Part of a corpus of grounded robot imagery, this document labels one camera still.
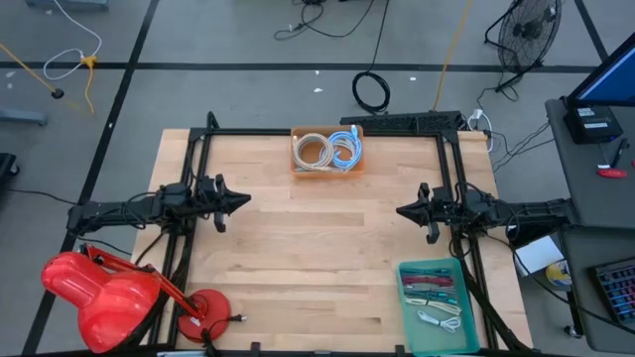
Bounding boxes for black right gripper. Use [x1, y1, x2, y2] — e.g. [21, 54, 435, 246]
[395, 181, 470, 245]

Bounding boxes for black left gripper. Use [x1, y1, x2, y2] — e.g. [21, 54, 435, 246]
[196, 173, 252, 234]

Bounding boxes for maroon usb cable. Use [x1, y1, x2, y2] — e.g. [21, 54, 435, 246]
[400, 275, 455, 288]

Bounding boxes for black-white zigzag braided cable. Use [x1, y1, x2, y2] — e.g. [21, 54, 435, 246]
[404, 285, 456, 295]

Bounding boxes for light blue cable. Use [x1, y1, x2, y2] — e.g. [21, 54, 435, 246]
[326, 124, 364, 173]

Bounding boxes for beige ethernet cable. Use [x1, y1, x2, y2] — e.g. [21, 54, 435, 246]
[292, 132, 336, 173]

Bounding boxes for cream usb cable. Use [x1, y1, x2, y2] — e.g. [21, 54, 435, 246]
[404, 297, 463, 317]

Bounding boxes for small white usb cable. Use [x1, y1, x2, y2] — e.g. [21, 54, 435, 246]
[416, 309, 463, 334]

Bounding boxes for orange plastic bin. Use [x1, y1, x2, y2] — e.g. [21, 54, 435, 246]
[290, 124, 366, 179]

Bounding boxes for white power plug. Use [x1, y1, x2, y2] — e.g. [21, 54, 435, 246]
[466, 107, 496, 155]

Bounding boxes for green plastic bin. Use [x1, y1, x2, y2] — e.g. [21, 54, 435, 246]
[396, 257, 481, 356]

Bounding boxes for white paper sheet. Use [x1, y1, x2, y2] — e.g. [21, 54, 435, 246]
[513, 234, 566, 278]

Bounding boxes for round printed disc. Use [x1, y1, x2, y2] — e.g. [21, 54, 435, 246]
[545, 259, 573, 293]

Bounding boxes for red desk lamp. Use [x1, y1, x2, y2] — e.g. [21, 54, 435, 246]
[40, 241, 233, 355]

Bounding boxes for grey side desk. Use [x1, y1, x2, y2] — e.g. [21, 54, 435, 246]
[558, 223, 635, 355]
[544, 97, 635, 230]

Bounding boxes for small black computer box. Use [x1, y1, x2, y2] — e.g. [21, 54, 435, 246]
[562, 101, 625, 146]

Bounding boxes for black floor fan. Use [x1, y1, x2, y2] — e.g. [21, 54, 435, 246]
[483, 0, 564, 94]

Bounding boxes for black pen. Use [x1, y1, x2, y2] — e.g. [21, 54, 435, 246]
[609, 137, 631, 171]

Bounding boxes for backlit keyboard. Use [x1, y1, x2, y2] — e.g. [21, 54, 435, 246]
[587, 256, 635, 329]

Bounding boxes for grey table foot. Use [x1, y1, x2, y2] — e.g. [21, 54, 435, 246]
[0, 107, 50, 127]

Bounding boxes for black wheeled base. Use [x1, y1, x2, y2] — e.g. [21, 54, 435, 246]
[0, 152, 21, 190]

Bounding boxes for computer monitor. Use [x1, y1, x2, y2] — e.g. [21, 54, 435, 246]
[567, 30, 635, 108]

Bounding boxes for black aluminium table frame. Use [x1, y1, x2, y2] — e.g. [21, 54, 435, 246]
[145, 111, 536, 357]

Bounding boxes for black coiled floor cable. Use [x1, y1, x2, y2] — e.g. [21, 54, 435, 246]
[350, 0, 393, 116]

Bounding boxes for black lamp power cord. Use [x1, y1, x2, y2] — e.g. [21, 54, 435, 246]
[196, 293, 247, 357]

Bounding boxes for yellow hanging cord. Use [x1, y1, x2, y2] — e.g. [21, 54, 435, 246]
[432, 0, 474, 113]

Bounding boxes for thin black floor cables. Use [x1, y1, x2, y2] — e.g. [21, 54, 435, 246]
[273, 0, 377, 41]

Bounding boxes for yellow extension cord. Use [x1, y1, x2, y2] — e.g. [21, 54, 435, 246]
[79, 55, 99, 116]

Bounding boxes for yellow cord with black disc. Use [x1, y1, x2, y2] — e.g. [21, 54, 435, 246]
[0, 41, 93, 116]

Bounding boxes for white floor cable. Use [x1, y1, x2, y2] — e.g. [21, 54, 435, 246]
[42, 0, 104, 82]

